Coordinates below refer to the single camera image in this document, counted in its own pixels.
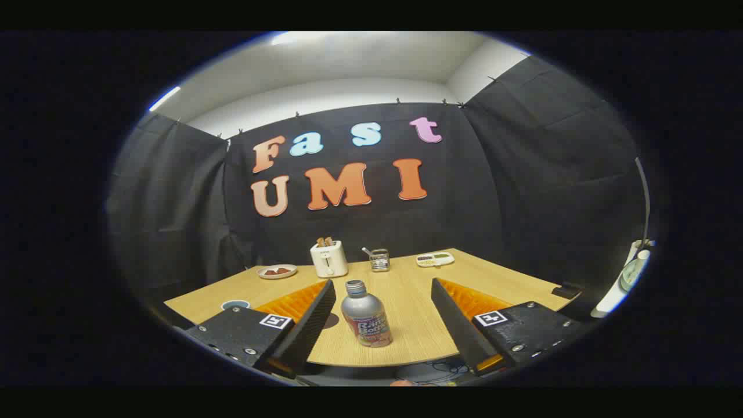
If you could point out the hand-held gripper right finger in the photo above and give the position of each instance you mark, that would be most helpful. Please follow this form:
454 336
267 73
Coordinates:
455 328

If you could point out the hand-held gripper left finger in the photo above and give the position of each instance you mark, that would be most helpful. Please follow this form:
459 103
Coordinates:
310 328

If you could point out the dark brown round coaster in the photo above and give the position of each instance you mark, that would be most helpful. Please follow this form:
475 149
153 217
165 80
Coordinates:
331 321

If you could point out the silver juice bottle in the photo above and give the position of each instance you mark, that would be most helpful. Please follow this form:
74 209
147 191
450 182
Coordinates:
364 316

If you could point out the white cup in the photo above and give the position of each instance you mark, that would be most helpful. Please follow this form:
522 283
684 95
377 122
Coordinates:
235 303

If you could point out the wooden table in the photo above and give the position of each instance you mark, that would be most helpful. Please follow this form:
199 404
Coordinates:
406 290

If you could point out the small pink plate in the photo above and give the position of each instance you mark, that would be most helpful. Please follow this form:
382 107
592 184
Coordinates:
277 271

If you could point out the white toaster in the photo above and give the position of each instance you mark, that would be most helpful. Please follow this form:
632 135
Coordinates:
329 260

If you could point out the white divided tray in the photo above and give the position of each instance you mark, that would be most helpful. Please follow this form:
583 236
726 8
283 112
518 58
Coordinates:
435 259

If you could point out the brown toast slices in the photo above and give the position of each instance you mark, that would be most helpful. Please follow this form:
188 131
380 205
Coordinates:
324 241

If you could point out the black table clamp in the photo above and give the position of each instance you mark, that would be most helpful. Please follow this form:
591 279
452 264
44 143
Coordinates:
566 290

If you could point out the black backdrop cloth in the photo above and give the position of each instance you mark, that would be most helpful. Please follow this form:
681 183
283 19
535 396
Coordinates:
493 191

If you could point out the white lamp stand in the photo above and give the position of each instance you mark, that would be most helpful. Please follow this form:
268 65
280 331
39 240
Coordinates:
630 273

